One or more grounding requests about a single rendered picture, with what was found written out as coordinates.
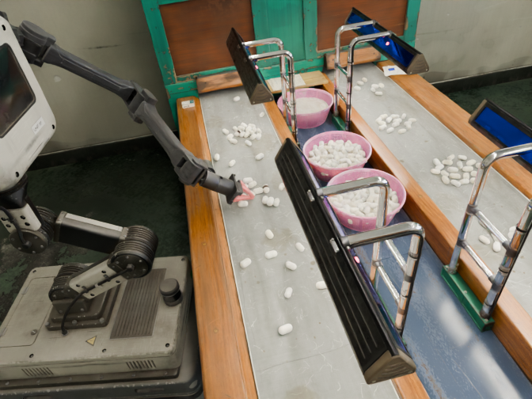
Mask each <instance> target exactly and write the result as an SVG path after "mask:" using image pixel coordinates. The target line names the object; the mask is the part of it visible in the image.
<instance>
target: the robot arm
mask: <svg viewBox="0 0 532 399"><path fill-rule="evenodd" d="M0 16H1V17H3V18H4V19H6V20H7V21H8V23H9V19H8V17H7V14H6V13H5V12H3V11H0ZM9 25H10V27H11V29H12V30H13V33H14V35H15V36H16V38H17V41H18V43H19V45H20V47H21V50H22V51H23V53H24V55H25V58H26V59H27V61H28V64H34V65H36V66H38V67H42V66H43V64H44V63H47V64H52V65H55V66H57V67H61V68H63V69H65V70H68V71H69V72H71V73H73V74H76V75H78V76H80V77H82V78H84V79H86V80H88V81H90V82H92V83H94V84H97V85H99V86H101V87H103V88H105V89H107V90H109V91H111V92H113V93H115V94H116V95H118V96H119V97H121V98H122V99H123V101H124V103H125V105H126V106H127V108H128V109H129V111H128V112H127V113H128V115H129V116H130V117H131V118H132V120H133V121H135V122H136V123H138V124H142V123H143V122H144V123H145V125H146V126H147V127H148V128H149V130H150V131H151V133H152V134H153V135H154V137H155V138H156V140H158V142H159V143H160V144H161V146H162V147H163V149H164V150H165V152H166V153H167V154H168V155H169V158H170V160H171V162H172V164H173V166H174V167H175V168H174V170H175V172H176V173H177V175H178V176H179V178H178V179H179V181H180V182H182V183H183V184H186V185H187V186H189V185H191V186H192V187H195V186H196V184H197V183H198V181H199V186H201V187H204V188H207V189H210V190H212V191H214V192H218V193H220V194H223V195H225V196H226V202H227V203H228V204H229V205H231V204H232V203H233V202H237V201H241V200H253V199H254V197H255V196H254V194H252V192H251V191H250V190H249V189H248V188H247V187H246V185H245V184H244V183H243V182H242V180H238V181H236V178H235V176H236V175H235V174H233V173H232V174H231V176H230V177H229V179H228V178H225V177H222V176H220V175H218V174H216V173H215V169H214V166H213V164H212V162H211V161H209V160H207V159H203V160H202V159H200V158H199V159H198V158H196V157H195V156H194V155H193V153H192V152H190V151H188V150H187V149H186V148H185V147H184V146H183V145H182V144H181V142H180V141H179V139H178V138H177V137H176V136H175V135H174V133H173V132H172V131H171V130H170V129H169V127H168V126H167V124H166V123H165V122H164V120H163V119H162V118H161V117H160V116H159V114H158V112H157V110H156V107H155V104H156V103H157V101H158V100H157V99H156V98H155V97H154V95H153V94H152V93H151V92H150V91H149V90H147V89H142V88H141V87H140V86H139V85H138V84H137V83H136V82H134V81H132V80H130V81H128V80H124V79H121V78H118V77H116V76H114V75H112V74H110V73H108V72H106V71H104V70H102V69H101V68H99V67H97V66H94V65H93V64H91V63H88V62H86V61H85V60H83V59H80V58H79V57H77V56H76V55H73V54H71V53H70V52H68V51H65V50H64V49H62V48H61V47H60V46H58V45H57V44H56V43H55V42H56V38H55V37H54V36H53V35H51V34H50V33H48V32H45V31H44V30H43V29H42V28H41V27H39V26H38V25H35V24H33V23H32V22H30V21H26V20H23V21H22V22H21V23H20V25H19V27H17V26H14V25H11V24H10V23H9ZM39 54H40V55H39ZM38 55H39V56H38ZM243 192H245V193H247V194H248V195H249V196H247V195H242V193H243Z"/></svg>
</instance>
